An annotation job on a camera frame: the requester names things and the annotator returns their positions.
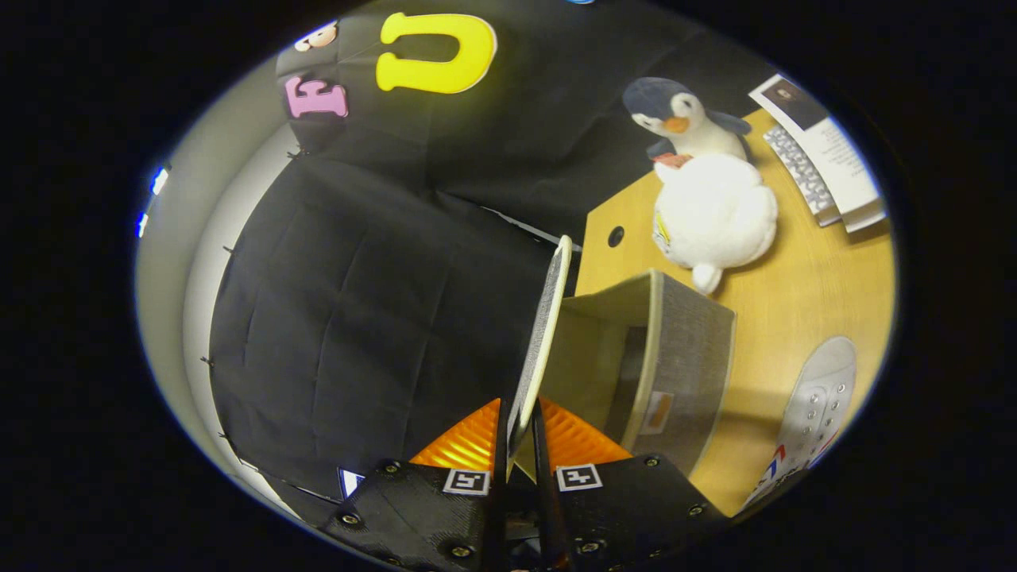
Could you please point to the blue screen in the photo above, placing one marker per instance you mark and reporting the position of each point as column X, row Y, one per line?
column 348, row 481

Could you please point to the white book portrait cover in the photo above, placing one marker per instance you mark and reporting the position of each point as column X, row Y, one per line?
column 834, row 151

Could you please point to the white shoe striped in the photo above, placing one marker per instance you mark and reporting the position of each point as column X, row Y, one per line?
column 818, row 397

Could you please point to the white duck plush toy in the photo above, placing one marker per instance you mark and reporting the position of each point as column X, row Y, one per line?
column 715, row 214

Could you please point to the blue penguin plush toy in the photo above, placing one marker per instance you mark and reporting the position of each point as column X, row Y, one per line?
column 683, row 119

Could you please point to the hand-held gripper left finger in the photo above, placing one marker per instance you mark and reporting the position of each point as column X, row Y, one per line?
column 500, row 516

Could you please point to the grey fabric storage box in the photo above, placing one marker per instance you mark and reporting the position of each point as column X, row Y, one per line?
column 691, row 357

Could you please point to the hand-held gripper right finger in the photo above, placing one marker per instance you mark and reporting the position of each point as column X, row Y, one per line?
column 548, row 508

